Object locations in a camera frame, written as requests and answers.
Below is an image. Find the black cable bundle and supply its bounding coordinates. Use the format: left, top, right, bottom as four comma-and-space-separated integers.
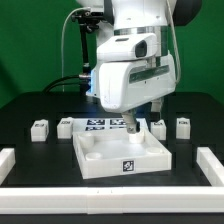
42, 75, 92, 94

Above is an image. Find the white square tabletop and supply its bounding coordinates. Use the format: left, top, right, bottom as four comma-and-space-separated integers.
73, 128, 172, 179

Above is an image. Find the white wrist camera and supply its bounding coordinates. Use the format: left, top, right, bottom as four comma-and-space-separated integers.
97, 33, 157, 62

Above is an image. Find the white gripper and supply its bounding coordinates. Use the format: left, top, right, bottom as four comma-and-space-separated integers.
98, 53, 177, 135

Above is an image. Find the black camera on stand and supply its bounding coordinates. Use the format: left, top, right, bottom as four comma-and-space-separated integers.
71, 9, 103, 74

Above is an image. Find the white U-shaped obstacle fence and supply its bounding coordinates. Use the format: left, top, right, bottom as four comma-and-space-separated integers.
0, 147, 224, 214

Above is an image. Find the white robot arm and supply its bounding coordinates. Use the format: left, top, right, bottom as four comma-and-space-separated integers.
77, 0, 202, 134

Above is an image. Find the white cable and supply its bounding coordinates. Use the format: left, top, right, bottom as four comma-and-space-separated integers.
60, 7, 92, 93

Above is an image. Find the white marker base plate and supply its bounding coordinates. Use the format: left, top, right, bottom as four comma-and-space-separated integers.
71, 117, 150, 136

